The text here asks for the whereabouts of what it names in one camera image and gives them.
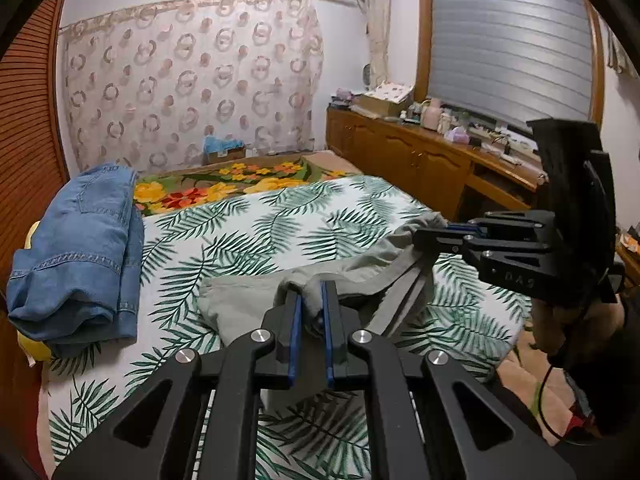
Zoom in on cream window curtain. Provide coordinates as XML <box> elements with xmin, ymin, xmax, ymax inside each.
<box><xmin>361</xmin><ymin>0</ymin><xmax>392</xmax><ymax>88</ymax></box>

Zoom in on blue denim jeans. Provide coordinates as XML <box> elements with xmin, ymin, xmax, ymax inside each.
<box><xmin>6</xmin><ymin>162</ymin><xmax>146</xmax><ymax>358</ymax></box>

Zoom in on cardboard box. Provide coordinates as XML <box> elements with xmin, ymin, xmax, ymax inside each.
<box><xmin>206</xmin><ymin>146</ymin><xmax>247</xmax><ymax>165</ymax></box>

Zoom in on grey pants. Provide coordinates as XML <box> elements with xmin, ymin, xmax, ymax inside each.
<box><xmin>199</xmin><ymin>212</ymin><xmax>448</xmax><ymax>406</ymax></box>

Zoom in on blue cloth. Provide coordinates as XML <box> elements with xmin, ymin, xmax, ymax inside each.
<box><xmin>203</xmin><ymin>135</ymin><xmax>244</xmax><ymax>154</ymax></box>

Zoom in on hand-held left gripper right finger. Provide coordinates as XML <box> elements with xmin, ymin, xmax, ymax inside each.
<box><xmin>320</xmin><ymin>280</ymin><xmax>578</xmax><ymax>480</ymax></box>

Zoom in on black cable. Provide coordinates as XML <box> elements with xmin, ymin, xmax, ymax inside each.
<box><xmin>539</xmin><ymin>355</ymin><xmax>593</xmax><ymax>445</ymax></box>

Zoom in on wooden louvered wardrobe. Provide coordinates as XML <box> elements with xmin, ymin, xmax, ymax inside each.
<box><xmin>0</xmin><ymin>0</ymin><xmax>71</xmax><ymax>461</ymax></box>

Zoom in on circle print sheer curtain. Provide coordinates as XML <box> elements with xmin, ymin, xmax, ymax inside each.
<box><xmin>60</xmin><ymin>0</ymin><xmax>325</xmax><ymax>176</ymax></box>

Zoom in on leaf print bed sheet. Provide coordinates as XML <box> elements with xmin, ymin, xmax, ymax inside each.
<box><xmin>37</xmin><ymin>175</ymin><xmax>533</xmax><ymax>480</ymax></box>

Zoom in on wooden cabinet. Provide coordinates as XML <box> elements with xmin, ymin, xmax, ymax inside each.
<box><xmin>326</xmin><ymin>105</ymin><xmax>551</xmax><ymax>221</ymax></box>

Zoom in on spotted white box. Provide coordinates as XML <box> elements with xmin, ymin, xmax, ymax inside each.
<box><xmin>362</xmin><ymin>81</ymin><xmax>415</xmax><ymax>117</ymax></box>

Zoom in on grey window blind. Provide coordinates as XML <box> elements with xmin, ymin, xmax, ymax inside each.
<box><xmin>429</xmin><ymin>0</ymin><xmax>593</xmax><ymax>133</ymax></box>

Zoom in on floral blanket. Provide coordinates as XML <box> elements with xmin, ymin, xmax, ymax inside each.
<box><xmin>132</xmin><ymin>152</ymin><xmax>366</xmax><ymax>216</ymax></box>

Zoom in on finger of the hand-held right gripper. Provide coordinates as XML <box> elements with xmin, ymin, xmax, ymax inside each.
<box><xmin>414</xmin><ymin>227</ymin><xmax>551</xmax><ymax>262</ymax></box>
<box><xmin>446</xmin><ymin>210</ymin><xmax>557</xmax><ymax>235</ymax></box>

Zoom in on person's right hand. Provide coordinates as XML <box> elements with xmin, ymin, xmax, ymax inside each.
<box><xmin>532</xmin><ymin>296</ymin><xmax>623</xmax><ymax>361</ymax></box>

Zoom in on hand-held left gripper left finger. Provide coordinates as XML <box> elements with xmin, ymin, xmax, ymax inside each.
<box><xmin>52</xmin><ymin>287</ymin><xmax>303</xmax><ymax>480</ymax></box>

